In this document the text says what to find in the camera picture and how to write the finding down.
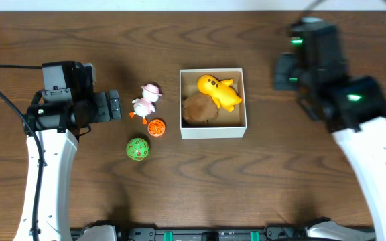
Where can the brown plush toy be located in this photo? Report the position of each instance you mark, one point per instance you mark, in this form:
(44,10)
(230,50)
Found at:
(199,108)

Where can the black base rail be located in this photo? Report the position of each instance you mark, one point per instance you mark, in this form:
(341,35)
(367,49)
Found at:
(266,234)

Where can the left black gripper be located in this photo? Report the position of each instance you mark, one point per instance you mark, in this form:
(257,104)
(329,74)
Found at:
(109,105)

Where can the yellow rubber figure toy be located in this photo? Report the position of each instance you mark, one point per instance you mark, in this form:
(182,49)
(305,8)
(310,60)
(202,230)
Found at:
(220,91)

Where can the green numbered ball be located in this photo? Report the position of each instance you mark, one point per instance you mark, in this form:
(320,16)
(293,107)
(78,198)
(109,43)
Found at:
(137,149)

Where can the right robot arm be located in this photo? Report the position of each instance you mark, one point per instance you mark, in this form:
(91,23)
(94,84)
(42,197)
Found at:
(352,108)

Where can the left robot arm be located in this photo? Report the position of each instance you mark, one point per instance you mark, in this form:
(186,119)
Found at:
(51,152)

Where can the white cardboard box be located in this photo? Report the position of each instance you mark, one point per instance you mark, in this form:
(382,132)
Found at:
(227,124)

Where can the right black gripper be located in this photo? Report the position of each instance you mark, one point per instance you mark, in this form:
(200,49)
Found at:
(289,63)

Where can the orange slice toy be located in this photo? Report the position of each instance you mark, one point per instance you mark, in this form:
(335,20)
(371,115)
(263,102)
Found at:
(156,127)

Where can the white duck toy pink hat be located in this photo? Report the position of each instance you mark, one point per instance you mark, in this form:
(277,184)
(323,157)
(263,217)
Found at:
(145,105)

